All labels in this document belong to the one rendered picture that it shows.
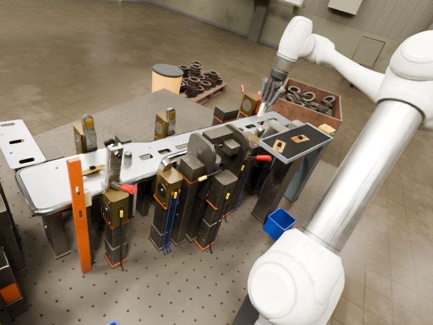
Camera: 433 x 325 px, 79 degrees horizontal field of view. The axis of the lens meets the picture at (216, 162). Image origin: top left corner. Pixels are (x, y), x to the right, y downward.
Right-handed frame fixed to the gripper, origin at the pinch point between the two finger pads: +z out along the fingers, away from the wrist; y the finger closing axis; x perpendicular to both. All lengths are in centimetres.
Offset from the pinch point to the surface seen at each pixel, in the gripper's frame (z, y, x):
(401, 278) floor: 98, -103, -132
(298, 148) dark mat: -0.1, -30.9, 14.0
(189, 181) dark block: 15, -20, 55
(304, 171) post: 20.6, -27.4, -17.6
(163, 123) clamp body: 16.8, 19.9, 40.1
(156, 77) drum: 58, 185, -61
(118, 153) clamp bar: 4, -15, 78
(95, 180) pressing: 24, -1, 77
